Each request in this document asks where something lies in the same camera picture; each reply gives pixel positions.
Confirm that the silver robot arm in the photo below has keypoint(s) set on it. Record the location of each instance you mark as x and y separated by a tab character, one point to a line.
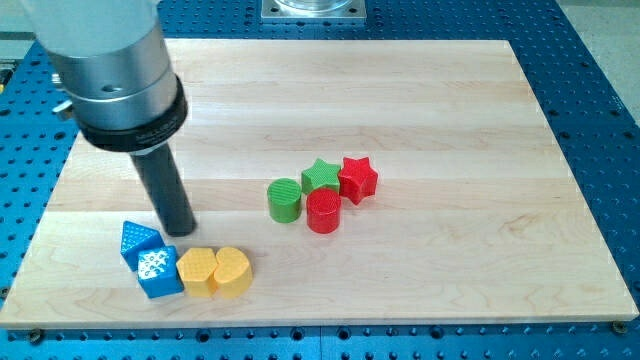
112	61

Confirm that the blue triangle block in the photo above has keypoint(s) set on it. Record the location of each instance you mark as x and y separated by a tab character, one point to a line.
136	238

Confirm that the green star block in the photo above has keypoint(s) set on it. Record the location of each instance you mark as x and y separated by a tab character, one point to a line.
320	175

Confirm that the wooden board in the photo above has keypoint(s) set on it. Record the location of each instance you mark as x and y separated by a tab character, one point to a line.
476	217

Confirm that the red cylinder block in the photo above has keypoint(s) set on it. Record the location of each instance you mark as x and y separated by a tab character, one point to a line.
323	208

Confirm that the red star block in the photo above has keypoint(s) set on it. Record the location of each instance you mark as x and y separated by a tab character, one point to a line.
358	179

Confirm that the green cylinder block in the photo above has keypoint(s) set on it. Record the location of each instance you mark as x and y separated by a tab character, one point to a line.
284	200

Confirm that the yellow heart block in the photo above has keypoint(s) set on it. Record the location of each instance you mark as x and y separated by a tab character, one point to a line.
234	274

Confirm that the yellow hexagon block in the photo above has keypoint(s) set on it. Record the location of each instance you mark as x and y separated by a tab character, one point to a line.
196	268

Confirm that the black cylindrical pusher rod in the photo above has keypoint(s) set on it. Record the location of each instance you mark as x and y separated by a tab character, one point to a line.
160	177

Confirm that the blue cube block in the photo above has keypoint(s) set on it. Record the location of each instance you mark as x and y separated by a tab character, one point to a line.
157	272

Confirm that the blue perforated metal table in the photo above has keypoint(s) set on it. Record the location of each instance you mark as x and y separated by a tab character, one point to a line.
596	132

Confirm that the metal base plate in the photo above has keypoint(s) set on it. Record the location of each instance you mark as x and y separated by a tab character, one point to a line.
306	10

